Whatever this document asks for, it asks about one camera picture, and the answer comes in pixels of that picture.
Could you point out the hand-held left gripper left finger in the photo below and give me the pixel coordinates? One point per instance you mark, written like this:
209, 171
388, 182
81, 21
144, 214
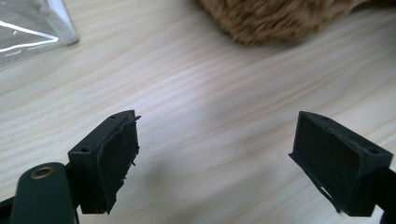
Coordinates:
106, 161

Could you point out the brown teddy bear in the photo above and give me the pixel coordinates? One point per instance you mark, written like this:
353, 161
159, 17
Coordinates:
274, 18

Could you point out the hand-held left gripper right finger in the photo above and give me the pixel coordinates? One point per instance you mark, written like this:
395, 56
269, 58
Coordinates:
339, 165

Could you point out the clear plastic bag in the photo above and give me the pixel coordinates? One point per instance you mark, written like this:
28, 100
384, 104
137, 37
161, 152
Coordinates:
28, 28

